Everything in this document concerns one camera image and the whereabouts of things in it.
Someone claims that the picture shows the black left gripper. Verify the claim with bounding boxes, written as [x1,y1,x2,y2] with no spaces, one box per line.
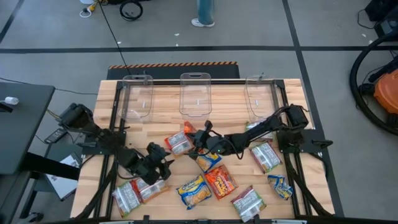
[136,150,175,186]

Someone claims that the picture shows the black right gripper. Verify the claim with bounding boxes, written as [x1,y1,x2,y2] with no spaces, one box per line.
[185,129,225,160]

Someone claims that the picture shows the red white packet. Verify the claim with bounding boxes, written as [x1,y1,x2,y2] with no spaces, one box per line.
[164,130,196,156]

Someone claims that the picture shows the orange Saucy Noods ramen pack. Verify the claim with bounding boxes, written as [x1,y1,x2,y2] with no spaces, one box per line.
[130,177,170,203]
[204,164,239,200]
[183,121,198,135]

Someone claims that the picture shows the clear plastic bin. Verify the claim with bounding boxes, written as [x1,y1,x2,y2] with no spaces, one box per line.
[179,72,213,118]
[117,74,154,121]
[244,73,277,122]

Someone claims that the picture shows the black hazard-striped floor mat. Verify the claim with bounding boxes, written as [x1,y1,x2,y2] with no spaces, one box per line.
[106,61,241,80]

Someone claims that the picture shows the white cardboard box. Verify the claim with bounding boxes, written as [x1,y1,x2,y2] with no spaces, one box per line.
[45,152,83,202]

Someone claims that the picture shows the black power adapter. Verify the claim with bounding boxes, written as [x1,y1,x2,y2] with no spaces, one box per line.
[44,128,68,144]

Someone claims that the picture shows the black desk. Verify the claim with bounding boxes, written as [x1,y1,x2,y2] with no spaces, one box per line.
[0,81,56,224]

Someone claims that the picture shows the orange shop vacuum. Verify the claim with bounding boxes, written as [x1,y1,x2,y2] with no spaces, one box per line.
[357,57,398,125]

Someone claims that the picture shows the black equipment case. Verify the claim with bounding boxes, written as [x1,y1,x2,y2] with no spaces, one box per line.
[365,0,398,38]

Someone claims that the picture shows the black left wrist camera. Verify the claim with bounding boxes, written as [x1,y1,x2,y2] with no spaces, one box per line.
[146,142,167,158]

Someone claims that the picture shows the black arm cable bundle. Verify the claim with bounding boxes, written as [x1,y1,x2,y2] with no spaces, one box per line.
[74,154,125,220]
[284,152,333,217]

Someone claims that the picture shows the black aluminium table frame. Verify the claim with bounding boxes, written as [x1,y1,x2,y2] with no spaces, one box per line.
[74,79,335,224]

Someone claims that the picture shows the long black floor cable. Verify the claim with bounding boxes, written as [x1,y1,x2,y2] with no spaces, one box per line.
[98,0,132,76]

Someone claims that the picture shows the coiled black cable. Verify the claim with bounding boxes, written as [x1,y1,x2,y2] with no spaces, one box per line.
[119,0,144,22]

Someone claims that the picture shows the white and yellow cable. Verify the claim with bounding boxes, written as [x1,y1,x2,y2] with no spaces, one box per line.
[79,0,99,19]

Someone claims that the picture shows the orange vacuum with hose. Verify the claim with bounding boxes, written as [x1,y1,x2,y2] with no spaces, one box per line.
[349,29,398,136]

